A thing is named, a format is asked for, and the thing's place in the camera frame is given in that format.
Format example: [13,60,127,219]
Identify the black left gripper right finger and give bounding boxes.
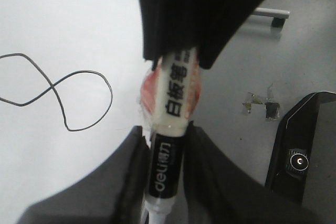
[183,122,321,223]

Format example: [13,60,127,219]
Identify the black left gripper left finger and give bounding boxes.
[18,126,150,223]

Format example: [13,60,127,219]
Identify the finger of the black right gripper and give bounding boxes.
[198,0,263,69]
[139,0,197,60]

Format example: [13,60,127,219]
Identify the white black whiteboard marker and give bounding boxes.
[144,48,198,223]

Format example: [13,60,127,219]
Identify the black device with round lens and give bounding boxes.
[265,91,335,205]

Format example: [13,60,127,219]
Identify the red tape wad on marker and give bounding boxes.
[139,61,201,130]

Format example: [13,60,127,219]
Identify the torn tape scraps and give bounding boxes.
[242,83,280,121]

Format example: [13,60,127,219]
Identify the white whiteboard with aluminium frame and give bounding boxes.
[1,0,151,223]

